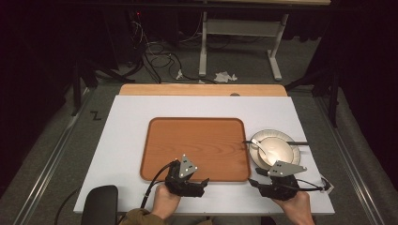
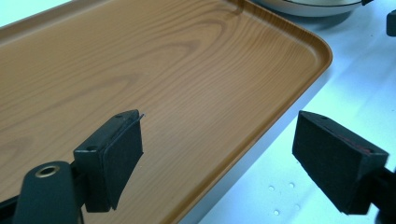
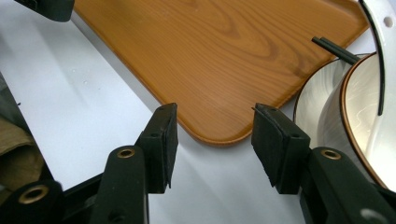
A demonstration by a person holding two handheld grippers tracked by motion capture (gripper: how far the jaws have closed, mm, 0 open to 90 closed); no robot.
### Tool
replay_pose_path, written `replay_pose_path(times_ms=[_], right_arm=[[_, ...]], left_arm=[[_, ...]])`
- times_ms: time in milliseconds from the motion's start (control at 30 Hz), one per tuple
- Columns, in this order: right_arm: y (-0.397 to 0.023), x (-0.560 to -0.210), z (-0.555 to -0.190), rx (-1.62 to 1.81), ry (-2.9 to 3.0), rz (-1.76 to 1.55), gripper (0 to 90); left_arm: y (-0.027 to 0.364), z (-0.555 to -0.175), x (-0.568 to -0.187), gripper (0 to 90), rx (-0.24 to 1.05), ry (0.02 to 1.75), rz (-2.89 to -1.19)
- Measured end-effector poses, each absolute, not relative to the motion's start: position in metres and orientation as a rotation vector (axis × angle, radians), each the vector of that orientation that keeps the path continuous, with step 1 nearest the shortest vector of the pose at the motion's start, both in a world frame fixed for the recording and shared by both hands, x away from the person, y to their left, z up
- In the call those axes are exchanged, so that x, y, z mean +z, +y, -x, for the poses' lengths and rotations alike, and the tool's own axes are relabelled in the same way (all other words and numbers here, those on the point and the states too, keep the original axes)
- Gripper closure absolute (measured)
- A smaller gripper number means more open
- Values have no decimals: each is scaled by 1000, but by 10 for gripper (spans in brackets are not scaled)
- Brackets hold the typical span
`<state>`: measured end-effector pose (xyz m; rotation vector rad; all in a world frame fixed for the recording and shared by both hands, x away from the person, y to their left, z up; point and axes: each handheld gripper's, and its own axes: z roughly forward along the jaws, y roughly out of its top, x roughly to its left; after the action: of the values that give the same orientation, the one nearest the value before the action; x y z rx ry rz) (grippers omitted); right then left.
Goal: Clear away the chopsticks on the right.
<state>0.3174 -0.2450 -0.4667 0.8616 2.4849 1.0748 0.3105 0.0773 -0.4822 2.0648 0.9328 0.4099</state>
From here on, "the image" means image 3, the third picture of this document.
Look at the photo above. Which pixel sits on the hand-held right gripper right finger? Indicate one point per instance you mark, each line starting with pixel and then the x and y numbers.
pixel 280 149

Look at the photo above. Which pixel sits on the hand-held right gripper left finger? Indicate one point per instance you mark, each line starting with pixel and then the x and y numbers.
pixel 159 149

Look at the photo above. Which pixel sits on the white bowl dark rim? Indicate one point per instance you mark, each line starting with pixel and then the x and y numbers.
pixel 311 93

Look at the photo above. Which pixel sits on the white bowl brown rim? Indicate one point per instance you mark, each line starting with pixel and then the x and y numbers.
pixel 361 118

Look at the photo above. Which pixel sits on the wooden tray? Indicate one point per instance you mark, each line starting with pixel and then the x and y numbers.
pixel 218 62

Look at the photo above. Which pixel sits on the grey garment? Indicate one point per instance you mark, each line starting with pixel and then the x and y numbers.
pixel 7 105

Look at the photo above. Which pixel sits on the black chopstick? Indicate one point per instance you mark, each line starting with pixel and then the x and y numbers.
pixel 341 49
pixel 333 51

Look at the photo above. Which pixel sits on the khaki trousers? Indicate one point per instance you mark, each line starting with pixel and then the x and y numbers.
pixel 18 155

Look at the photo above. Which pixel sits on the white enamel dish black rim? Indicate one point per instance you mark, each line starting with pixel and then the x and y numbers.
pixel 384 37

